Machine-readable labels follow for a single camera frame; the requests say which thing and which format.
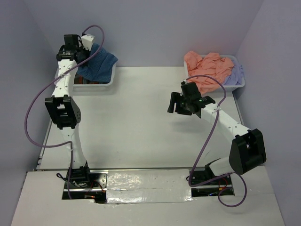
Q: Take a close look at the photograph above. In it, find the salmon orange shirt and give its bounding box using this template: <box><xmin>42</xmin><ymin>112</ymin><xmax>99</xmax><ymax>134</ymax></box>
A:
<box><xmin>184</xmin><ymin>51</ymin><xmax>235</xmax><ymax>94</ymax></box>

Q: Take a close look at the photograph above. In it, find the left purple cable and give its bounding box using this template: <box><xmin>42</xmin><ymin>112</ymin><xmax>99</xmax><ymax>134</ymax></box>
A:
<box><xmin>24</xmin><ymin>24</ymin><xmax>106</xmax><ymax>200</ymax></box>

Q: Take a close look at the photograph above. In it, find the orange plaid folded shirt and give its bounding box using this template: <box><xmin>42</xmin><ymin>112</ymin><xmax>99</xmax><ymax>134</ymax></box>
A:
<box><xmin>74</xmin><ymin>75</ymin><xmax>104</xmax><ymax>85</ymax></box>

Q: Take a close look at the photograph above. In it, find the white plastic basket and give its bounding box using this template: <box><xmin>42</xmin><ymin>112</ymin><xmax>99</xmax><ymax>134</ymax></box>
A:
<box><xmin>54</xmin><ymin>65</ymin><xmax>116</xmax><ymax>94</ymax></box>
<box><xmin>184</xmin><ymin>55</ymin><xmax>245</xmax><ymax>92</ymax></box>

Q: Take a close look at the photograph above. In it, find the right white plastic basket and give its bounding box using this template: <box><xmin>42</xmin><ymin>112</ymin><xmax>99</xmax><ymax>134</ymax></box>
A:
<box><xmin>184</xmin><ymin>55</ymin><xmax>245</xmax><ymax>92</ymax></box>

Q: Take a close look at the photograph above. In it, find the lavender shirt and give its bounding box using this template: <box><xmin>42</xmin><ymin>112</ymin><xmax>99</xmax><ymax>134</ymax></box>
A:
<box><xmin>223</xmin><ymin>58</ymin><xmax>244</xmax><ymax>86</ymax></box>

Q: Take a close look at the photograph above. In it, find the white cardboard front cover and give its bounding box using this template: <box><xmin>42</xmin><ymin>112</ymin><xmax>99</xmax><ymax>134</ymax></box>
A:
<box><xmin>12</xmin><ymin>167</ymin><xmax>284</xmax><ymax>226</ymax></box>

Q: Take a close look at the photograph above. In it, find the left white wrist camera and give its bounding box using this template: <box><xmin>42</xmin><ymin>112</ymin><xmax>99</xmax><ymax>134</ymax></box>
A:
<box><xmin>81</xmin><ymin>34</ymin><xmax>95</xmax><ymax>51</ymax></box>

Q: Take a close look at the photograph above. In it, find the blue checked long sleeve shirt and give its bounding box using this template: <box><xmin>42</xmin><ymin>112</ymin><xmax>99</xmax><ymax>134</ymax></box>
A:
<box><xmin>77</xmin><ymin>48</ymin><xmax>118</xmax><ymax>84</ymax></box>

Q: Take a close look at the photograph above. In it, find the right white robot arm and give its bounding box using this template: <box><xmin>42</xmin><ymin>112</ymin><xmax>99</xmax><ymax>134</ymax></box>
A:
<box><xmin>167</xmin><ymin>81</ymin><xmax>267</xmax><ymax>184</ymax></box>

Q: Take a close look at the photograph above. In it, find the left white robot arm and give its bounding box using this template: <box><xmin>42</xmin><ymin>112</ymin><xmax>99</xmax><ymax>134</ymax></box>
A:
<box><xmin>45</xmin><ymin>34</ymin><xmax>92</xmax><ymax>188</ymax></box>

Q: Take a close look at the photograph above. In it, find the left white plastic basket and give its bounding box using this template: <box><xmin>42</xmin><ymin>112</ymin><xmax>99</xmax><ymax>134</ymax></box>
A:
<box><xmin>54</xmin><ymin>65</ymin><xmax>116</xmax><ymax>94</ymax></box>

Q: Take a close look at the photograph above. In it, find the silver foil tape sheet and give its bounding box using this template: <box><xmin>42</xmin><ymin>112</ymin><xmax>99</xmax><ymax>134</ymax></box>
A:
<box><xmin>106</xmin><ymin>169</ymin><xmax>192</xmax><ymax>204</ymax></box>

